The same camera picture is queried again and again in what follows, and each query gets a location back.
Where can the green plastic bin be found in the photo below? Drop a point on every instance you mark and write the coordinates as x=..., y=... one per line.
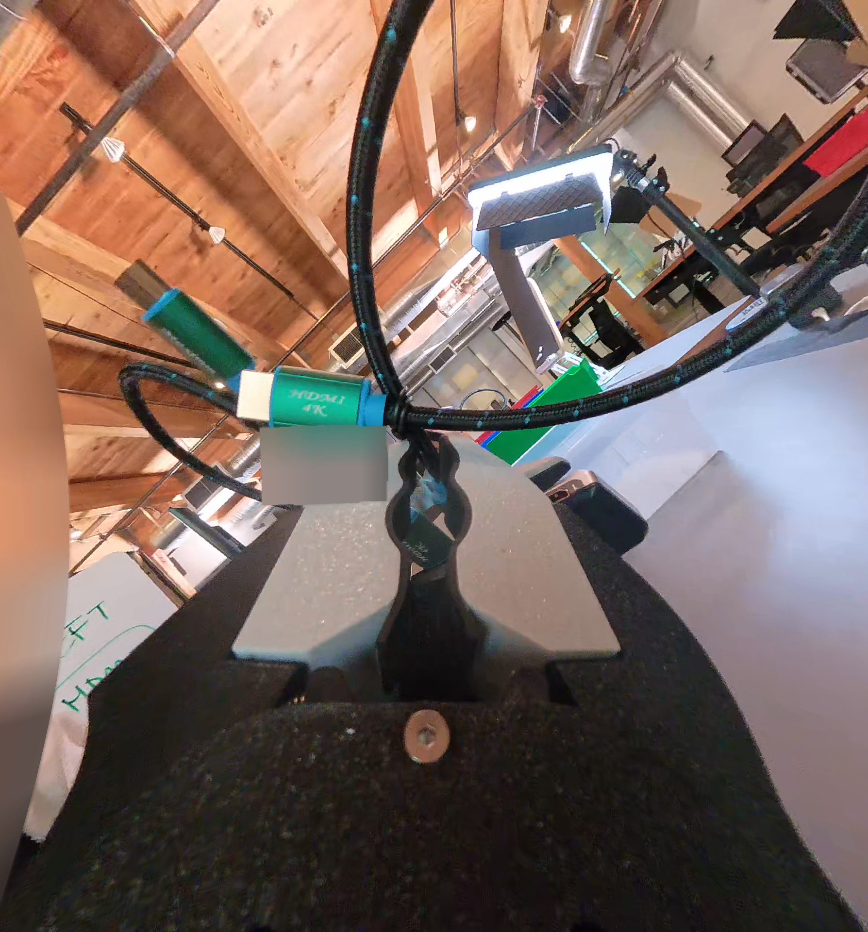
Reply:
x=550, y=415

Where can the black monitor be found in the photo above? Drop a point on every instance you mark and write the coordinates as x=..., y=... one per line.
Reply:
x=762, y=145

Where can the light panel on stand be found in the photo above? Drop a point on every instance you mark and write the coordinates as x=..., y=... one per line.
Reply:
x=536, y=196

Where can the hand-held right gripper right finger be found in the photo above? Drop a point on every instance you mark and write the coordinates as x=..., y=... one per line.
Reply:
x=529, y=575

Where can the white sheet with green writing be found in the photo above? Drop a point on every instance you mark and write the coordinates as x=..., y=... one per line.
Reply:
x=113, y=604

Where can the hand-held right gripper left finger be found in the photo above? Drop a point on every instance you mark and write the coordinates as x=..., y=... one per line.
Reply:
x=325, y=575

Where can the silver air duct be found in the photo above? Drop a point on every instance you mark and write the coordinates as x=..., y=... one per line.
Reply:
x=601, y=36

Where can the red plastic bin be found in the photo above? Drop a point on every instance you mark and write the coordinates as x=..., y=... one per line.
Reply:
x=849, y=131

